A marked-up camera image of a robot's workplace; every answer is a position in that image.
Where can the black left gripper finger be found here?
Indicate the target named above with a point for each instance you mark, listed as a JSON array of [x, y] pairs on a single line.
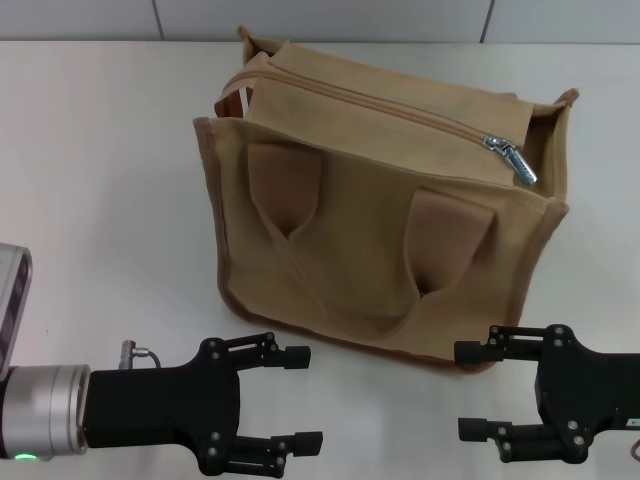
[[307, 442]]

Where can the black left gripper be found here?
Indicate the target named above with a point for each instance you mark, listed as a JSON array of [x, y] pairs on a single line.
[[150, 410]]

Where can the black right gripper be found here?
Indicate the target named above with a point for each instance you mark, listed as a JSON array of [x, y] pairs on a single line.
[[595, 390]]

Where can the khaki canvas food bag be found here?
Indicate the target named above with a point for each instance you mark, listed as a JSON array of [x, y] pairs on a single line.
[[370, 225]]

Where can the silver metal zipper pull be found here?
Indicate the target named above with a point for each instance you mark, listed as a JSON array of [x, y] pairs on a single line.
[[515, 162]]

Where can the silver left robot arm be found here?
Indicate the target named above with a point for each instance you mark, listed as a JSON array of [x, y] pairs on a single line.
[[45, 410]]

